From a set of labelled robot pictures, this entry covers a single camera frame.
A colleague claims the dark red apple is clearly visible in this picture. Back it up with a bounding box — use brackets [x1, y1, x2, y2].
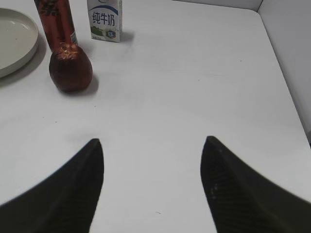
[49, 43, 93, 93]

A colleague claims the beige round plate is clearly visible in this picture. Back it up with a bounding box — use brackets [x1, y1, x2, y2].
[0, 8, 39, 78]

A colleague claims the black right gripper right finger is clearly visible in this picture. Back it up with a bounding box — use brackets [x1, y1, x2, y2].
[200, 136, 311, 233]

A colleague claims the white blue milk carton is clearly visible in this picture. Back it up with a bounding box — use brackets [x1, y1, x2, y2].
[87, 0, 122, 43]

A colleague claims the red cola can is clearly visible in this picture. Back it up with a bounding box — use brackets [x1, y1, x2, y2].
[35, 0, 77, 51]

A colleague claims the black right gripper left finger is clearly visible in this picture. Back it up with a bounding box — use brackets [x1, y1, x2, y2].
[0, 138, 104, 233]

